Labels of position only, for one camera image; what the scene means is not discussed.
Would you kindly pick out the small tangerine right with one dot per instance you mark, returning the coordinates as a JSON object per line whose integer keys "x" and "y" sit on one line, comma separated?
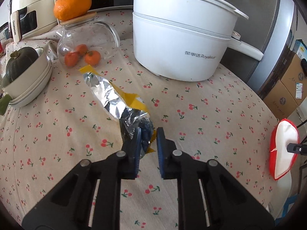
{"x": 92, "y": 58}

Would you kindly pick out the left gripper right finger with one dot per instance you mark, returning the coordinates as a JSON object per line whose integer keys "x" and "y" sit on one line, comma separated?
{"x": 175, "y": 164}

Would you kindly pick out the cardboard box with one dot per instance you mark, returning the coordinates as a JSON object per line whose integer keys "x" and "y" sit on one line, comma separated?
{"x": 280, "y": 101}
{"x": 294, "y": 80}

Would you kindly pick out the small tangerine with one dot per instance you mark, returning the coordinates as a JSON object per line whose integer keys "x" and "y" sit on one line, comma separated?
{"x": 81, "y": 49}
{"x": 92, "y": 58}
{"x": 71, "y": 59}

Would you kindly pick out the red instant noodle tray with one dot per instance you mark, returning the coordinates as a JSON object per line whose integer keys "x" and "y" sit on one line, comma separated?
{"x": 280, "y": 160}

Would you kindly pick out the small tangerine middle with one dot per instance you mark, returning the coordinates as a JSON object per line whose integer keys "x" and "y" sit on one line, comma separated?
{"x": 81, "y": 49}

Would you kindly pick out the large orange on jar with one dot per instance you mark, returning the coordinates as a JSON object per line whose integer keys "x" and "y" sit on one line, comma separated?
{"x": 65, "y": 10}

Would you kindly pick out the grey refrigerator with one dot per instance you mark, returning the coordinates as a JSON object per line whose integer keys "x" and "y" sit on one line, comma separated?
{"x": 267, "y": 29}

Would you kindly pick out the cardboard box upper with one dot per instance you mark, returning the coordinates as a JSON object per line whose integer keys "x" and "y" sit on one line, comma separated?
{"x": 294, "y": 80}

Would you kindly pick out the glass jar with wooden lid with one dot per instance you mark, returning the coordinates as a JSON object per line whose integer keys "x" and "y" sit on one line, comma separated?
{"x": 95, "y": 34}

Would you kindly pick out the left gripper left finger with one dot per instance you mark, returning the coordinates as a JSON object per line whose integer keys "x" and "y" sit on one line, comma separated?
{"x": 105, "y": 177}

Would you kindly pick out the small tangerine left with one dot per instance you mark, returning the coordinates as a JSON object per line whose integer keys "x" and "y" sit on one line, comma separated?
{"x": 71, "y": 59}

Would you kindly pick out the cardboard box lower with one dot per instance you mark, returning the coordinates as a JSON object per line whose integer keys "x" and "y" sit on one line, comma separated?
{"x": 280, "y": 101}

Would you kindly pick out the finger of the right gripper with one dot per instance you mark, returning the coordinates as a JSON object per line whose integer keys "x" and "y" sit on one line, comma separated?
{"x": 297, "y": 148}

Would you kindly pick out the stacked white bowls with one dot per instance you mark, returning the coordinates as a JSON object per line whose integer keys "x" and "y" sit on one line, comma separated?
{"x": 30, "y": 83}

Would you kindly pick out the cherry print tablecloth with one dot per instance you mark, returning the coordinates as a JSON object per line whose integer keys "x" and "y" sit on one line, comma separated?
{"x": 220, "y": 118}

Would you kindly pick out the yellow foil wrapper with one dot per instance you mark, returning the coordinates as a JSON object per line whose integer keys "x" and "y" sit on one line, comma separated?
{"x": 120, "y": 102}

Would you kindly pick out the white trash bin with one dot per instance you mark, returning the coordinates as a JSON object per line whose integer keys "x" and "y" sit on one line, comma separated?
{"x": 280, "y": 195}

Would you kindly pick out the green pumpkin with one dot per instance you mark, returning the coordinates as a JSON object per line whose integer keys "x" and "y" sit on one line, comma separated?
{"x": 20, "y": 60}

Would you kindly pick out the cream air fryer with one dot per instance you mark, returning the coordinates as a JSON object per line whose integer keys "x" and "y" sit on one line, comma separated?
{"x": 30, "y": 18}

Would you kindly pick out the white electric cooking pot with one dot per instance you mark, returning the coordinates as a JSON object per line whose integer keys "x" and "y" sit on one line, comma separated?
{"x": 186, "y": 39}

